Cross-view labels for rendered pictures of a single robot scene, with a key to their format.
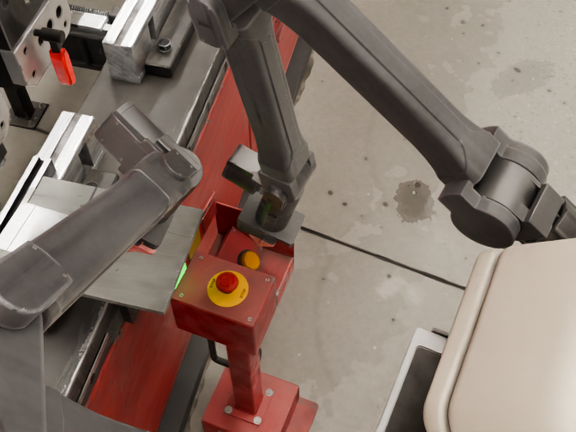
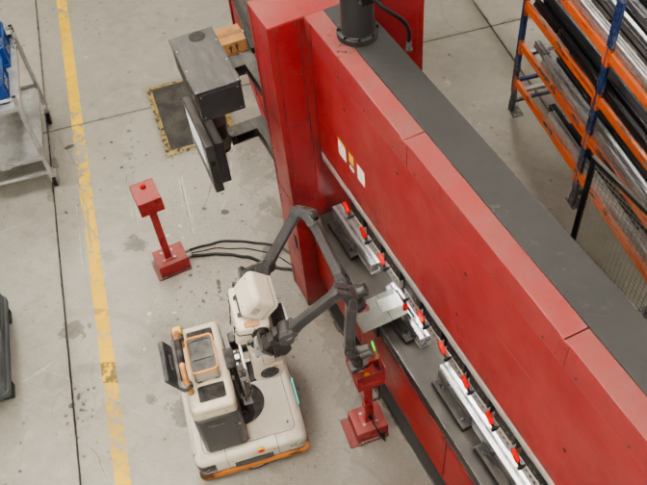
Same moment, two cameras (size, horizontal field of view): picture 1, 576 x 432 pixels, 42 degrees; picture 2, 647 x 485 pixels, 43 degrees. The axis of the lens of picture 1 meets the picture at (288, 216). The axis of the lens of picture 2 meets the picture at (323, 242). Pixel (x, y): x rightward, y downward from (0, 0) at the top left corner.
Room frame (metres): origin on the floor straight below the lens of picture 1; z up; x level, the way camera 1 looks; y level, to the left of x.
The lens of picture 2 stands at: (2.42, -1.29, 4.61)
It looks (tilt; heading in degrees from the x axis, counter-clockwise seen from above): 51 degrees down; 145
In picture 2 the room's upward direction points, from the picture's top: 7 degrees counter-clockwise
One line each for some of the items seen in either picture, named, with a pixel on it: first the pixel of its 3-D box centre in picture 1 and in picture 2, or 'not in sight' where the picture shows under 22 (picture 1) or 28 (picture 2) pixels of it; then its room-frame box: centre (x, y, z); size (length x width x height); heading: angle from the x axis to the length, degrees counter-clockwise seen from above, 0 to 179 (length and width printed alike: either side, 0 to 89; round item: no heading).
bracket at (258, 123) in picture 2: not in sight; (257, 144); (-0.69, 0.48, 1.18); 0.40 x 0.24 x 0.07; 166
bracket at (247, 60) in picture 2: not in sight; (245, 82); (-0.69, 0.48, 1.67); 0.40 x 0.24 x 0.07; 166
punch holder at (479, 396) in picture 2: not in sight; (485, 391); (1.39, 0.23, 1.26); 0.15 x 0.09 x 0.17; 166
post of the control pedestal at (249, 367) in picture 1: (243, 357); (367, 395); (0.69, 0.10, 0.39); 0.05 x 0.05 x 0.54; 69
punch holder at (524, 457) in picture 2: not in sight; (537, 465); (1.78, 0.13, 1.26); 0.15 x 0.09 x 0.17; 166
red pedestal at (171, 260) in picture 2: not in sight; (158, 229); (-1.20, -0.12, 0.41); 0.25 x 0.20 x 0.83; 76
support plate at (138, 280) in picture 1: (100, 242); (377, 311); (0.60, 0.28, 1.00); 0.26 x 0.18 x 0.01; 76
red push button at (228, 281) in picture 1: (227, 285); not in sight; (0.64, 0.10, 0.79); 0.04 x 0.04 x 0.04
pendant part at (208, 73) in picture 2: not in sight; (217, 118); (-0.70, 0.26, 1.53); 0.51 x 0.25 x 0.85; 163
